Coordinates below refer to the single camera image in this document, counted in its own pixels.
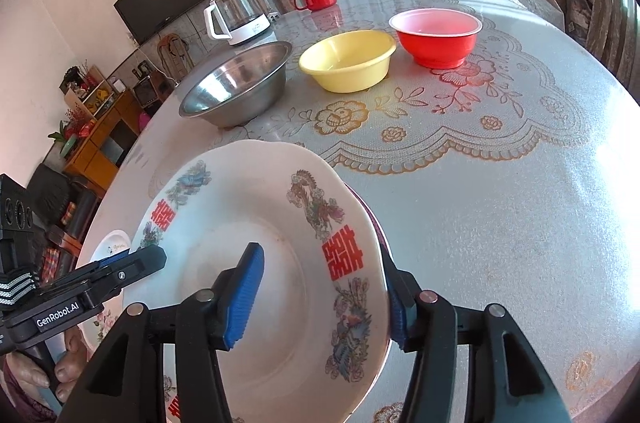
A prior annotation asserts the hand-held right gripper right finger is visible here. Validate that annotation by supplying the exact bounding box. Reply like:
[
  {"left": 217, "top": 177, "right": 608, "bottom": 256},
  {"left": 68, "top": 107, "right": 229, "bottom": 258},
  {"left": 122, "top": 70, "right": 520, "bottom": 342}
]
[{"left": 377, "top": 245, "right": 573, "bottom": 423}]

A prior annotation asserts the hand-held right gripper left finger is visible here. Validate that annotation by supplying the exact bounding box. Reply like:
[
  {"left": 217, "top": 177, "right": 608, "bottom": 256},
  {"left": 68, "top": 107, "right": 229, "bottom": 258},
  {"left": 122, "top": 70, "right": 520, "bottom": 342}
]
[{"left": 60, "top": 242, "right": 266, "bottom": 423}]

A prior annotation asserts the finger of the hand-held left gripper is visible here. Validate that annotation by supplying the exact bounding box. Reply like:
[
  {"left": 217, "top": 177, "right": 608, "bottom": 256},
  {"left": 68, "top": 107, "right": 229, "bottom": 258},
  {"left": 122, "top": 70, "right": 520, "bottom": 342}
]
[{"left": 90, "top": 244, "right": 168, "bottom": 290}]

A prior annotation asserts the white floral plate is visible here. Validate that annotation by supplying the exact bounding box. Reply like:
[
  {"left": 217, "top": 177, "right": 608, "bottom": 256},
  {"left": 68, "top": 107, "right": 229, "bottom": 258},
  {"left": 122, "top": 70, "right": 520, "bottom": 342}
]
[{"left": 76, "top": 229, "right": 176, "bottom": 404}]

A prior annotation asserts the stainless steel bowl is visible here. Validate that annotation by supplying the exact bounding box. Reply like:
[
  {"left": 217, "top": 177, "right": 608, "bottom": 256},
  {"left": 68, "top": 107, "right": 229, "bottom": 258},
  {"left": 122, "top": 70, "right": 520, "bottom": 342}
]
[{"left": 178, "top": 40, "right": 293, "bottom": 128}]

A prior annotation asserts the yellow plastic bowl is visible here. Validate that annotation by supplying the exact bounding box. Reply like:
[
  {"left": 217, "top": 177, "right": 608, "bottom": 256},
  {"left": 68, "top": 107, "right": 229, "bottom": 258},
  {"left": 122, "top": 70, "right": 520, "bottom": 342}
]
[{"left": 298, "top": 30, "right": 397, "bottom": 93}]

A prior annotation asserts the person's left hand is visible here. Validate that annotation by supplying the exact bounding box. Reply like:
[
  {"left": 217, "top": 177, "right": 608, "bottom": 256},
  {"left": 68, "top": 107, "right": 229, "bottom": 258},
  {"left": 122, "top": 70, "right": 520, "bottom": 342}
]
[{"left": 0, "top": 328, "right": 91, "bottom": 423}]

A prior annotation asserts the black sofa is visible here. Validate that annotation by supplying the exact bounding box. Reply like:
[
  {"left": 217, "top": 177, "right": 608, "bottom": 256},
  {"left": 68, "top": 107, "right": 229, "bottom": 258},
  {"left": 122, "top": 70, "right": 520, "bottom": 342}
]
[{"left": 25, "top": 166, "right": 101, "bottom": 284}]

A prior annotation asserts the wooden cabinet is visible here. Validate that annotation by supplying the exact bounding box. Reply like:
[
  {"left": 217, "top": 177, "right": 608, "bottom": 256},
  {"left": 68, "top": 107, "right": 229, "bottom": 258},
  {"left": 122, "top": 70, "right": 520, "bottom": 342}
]
[{"left": 60, "top": 68, "right": 146, "bottom": 194}]

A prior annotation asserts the lace-patterned tablecloth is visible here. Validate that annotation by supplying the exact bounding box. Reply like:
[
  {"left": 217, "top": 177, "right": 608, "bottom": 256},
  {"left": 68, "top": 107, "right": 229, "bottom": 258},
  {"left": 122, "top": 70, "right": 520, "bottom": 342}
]
[{"left": 75, "top": 0, "right": 640, "bottom": 423}]

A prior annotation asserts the potted plant with red flowers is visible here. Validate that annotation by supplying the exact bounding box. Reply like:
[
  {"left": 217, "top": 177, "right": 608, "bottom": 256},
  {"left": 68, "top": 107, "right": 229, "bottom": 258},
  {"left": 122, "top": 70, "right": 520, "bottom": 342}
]
[{"left": 48, "top": 107, "right": 96, "bottom": 149}]

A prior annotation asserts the small black box appliance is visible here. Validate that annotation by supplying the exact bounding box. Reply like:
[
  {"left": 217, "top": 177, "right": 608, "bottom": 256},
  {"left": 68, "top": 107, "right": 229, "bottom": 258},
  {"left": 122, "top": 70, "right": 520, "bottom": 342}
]
[{"left": 132, "top": 78, "right": 162, "bottom": 107}]

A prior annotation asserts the wooden chair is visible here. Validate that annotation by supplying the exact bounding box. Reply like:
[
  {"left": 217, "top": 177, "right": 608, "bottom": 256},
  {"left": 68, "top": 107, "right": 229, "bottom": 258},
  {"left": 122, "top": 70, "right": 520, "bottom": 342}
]
[{"left": 157, "top": 34, "right": 195, "bottom": 80}]

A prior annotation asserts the glass kettle with white base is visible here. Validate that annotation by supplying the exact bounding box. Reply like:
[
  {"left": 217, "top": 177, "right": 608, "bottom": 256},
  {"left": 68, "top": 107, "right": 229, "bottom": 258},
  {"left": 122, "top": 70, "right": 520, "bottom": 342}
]
[{"left": 203, "top": 0, "right": 275, "bottom": 46}]

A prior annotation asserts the red plastic bowl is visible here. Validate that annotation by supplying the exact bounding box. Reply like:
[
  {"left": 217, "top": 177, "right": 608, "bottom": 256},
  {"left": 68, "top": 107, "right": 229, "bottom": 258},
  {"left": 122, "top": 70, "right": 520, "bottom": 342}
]
[{"left": 389, "top": 8, "right": 484, "bottom": 69}]

